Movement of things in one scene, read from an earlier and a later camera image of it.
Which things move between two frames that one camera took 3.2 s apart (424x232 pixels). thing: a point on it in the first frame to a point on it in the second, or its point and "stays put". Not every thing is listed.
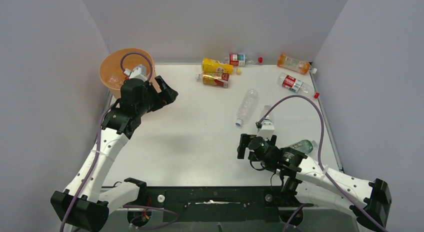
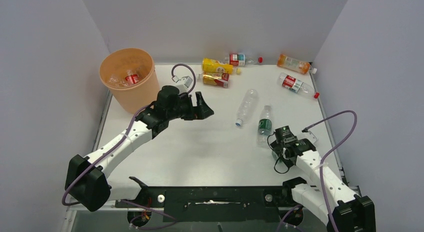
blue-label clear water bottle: x=116 y=80 stays put
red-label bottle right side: x=296 y=84 stays put
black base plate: x=259 y=203 stays put
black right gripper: x=241 y=149 to x=277 y=144
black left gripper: x=168 y=95 to x=201 y=112
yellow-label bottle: x=209 y=64 stays put
